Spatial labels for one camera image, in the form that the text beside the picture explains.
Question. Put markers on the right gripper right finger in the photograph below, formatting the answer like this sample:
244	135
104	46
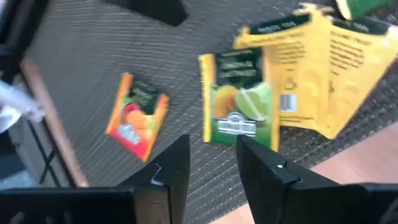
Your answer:
267	186

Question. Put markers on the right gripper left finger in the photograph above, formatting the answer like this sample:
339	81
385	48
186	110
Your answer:
174	174

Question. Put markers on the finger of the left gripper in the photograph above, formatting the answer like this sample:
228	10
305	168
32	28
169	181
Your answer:
149	9

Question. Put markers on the yellow tea packet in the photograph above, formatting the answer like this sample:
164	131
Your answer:
295	77
357	77

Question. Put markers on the red fruit tea packet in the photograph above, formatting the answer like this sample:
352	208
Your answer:
136	118

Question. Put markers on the grey woven placemat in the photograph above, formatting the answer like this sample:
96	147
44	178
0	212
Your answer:
93	62

